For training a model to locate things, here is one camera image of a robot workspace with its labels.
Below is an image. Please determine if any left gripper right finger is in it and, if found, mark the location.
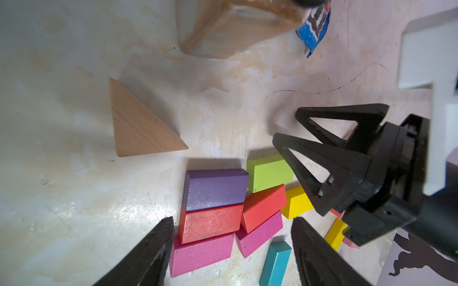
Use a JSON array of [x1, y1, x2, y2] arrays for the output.
[[291, 217, 370, 286]]

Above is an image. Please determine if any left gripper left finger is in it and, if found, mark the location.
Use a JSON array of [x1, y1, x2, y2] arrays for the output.
[[95, 217, 175, 286]]

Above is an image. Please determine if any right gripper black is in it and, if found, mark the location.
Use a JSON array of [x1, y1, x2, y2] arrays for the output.
[[271, 103, 435, 247]]

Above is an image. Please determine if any yellow block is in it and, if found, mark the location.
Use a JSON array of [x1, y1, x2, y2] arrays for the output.
[[281, 187, 314, 219], [324, 218, 348, 251]]

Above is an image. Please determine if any magenta block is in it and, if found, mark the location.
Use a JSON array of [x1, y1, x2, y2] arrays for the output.
[[234, 211, 283, 258], [169, 233, 234, 278]]

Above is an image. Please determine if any red block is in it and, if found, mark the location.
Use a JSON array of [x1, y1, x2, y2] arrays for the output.
[[178, 204, 243, 244], [330, 209, 343, 219], [241, 185, 287, 233]]

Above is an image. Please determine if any purple rectangular block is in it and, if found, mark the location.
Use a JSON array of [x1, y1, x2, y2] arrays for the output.
[[182, 169, 249, 212]]

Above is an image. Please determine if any lime green block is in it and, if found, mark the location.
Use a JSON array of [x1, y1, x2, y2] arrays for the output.
[[246, 155, 294, 193]]

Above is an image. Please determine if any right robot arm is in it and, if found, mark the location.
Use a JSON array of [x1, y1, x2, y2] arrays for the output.
[[273, 104, 458, 260]]

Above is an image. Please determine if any blue candy bag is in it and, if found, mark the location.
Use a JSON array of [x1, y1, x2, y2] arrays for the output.
[[296, 1, 332, 58]]

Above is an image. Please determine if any beige rectangular block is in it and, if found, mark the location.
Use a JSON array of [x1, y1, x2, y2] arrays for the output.
[[343, 130, 354, 141]]

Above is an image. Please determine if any pink flat block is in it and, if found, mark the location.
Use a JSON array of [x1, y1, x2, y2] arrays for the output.
[[343, 237, 360, 249]]

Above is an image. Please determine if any teal rectangular block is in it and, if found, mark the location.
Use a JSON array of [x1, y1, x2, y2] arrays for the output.
[[259, 241, 292, 286]]

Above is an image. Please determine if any natural wood triangle block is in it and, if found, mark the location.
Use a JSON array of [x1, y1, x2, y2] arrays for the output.
[[109, 78, 188, 157]]

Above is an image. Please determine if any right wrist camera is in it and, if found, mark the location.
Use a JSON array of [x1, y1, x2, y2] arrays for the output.
[[397, 8, 458, 196]]

